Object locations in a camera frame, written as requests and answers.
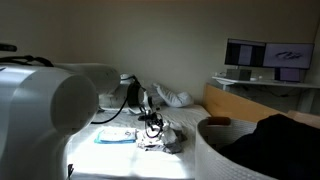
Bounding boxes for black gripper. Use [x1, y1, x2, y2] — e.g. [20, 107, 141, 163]
[143, 107, 165, 132]

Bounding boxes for white and grey garment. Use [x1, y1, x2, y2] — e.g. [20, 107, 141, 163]
[136, 120, 188, 154]

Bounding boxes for black hooded jacket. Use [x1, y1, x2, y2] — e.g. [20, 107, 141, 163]
[216, 113, 320, 180]

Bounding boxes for white bed mattress sheet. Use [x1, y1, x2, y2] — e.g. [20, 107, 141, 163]
[66, 99, 212, 180]

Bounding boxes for white round laundry hamper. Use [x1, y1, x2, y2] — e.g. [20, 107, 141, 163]
[194, 115, 320, 180]

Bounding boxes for grey pillow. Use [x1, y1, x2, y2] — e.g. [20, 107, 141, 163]
[152, 83, 195, 108]

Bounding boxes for folded white shirt blue trim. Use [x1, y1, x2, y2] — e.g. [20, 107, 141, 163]
[94, 127, 138, 145]

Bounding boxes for small black object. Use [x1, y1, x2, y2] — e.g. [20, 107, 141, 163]
[67, 163, 75, 179]

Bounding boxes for grey box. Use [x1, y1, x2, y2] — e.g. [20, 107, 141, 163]
[225, 68, 253, 82]

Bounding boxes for white desk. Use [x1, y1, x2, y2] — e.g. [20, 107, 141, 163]
[211, 75, 320, 114]

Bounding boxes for small laptop screen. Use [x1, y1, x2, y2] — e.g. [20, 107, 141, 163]
[274, 67, 305, 83]

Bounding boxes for wide black computer monitor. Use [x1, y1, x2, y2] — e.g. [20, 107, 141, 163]
[263, 42, 315, 70]

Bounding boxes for light wooden bed frame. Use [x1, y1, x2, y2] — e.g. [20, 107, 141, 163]
[202, 83, 288, 124]

